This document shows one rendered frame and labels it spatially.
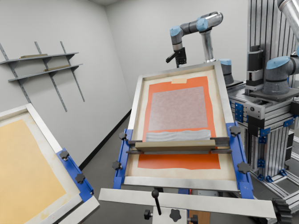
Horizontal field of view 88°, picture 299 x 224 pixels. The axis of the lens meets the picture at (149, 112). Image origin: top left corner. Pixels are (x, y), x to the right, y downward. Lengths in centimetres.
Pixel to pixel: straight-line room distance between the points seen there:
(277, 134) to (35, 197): 189
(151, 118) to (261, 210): 66
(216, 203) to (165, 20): 417
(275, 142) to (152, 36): 362
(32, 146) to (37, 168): 15
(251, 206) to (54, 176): 90
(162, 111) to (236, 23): 371
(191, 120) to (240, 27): 375
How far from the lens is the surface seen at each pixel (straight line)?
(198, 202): 71
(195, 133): 88
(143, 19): 461
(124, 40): 476
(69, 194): 96
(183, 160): 83
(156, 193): 61
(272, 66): 134
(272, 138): 186
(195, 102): 99
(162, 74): 118
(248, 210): 71
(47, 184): 101
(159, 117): 97
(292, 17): 122
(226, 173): 81
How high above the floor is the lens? 172
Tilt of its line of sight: 21 degrees down
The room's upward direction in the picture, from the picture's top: 13 degrees counter-clockwise
